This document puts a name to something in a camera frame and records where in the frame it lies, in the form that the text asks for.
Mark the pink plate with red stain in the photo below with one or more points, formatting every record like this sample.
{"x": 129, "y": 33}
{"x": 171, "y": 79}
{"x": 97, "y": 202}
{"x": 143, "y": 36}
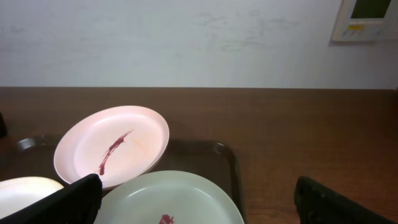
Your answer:
{"x": 117, "y": 144}

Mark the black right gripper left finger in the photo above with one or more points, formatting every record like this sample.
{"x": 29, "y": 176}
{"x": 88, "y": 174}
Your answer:
{"x": 77, "y": 203}

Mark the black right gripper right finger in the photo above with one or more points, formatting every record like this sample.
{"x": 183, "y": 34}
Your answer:
{"x": 318, "y": 204}

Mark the white plate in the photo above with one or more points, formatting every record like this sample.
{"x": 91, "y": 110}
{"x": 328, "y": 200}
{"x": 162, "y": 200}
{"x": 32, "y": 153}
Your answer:
{"x": 19, "y": 193}

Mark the white wall control panel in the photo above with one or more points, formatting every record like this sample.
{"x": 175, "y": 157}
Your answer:
{"x": 365, "y": 21}

